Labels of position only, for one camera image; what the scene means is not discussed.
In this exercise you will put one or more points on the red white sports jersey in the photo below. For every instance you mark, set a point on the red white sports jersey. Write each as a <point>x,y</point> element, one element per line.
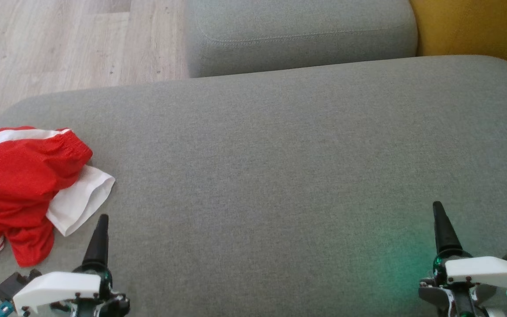
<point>82,198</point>

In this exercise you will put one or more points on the small grey sofa cushion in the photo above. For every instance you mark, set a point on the small grey sofa cushion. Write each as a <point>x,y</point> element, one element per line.
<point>302,31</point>

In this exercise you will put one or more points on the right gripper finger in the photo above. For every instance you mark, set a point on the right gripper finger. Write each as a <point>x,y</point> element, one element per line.
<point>446,235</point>

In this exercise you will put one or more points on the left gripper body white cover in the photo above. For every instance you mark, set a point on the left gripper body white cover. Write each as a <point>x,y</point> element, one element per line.
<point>60,288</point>

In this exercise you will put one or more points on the large grey sofa seat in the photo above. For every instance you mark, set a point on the large grey sofa seat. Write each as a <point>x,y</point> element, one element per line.
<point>280,176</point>

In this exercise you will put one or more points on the yellow sofa backrest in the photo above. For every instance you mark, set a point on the yellow sofa backrest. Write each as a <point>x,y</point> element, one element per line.
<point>478,26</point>

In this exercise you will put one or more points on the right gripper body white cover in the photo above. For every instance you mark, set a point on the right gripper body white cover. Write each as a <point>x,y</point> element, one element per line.
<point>482,270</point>

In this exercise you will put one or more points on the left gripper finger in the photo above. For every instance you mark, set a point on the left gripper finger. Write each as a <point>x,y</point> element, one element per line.
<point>97,246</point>

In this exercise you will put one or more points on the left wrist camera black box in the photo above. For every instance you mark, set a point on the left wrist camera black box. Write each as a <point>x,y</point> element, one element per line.
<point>13,284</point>

